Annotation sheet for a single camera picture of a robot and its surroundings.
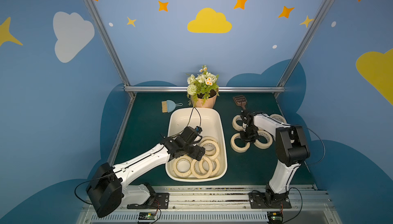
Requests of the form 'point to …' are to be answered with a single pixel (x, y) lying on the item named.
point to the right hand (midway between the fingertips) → (249, 140)
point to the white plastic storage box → (213, 166)
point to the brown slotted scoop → (240, 101)
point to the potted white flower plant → (202, 89)
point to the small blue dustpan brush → (169, 106)
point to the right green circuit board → (275, 217)
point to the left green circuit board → (147, 216)
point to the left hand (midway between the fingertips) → (198, 146)
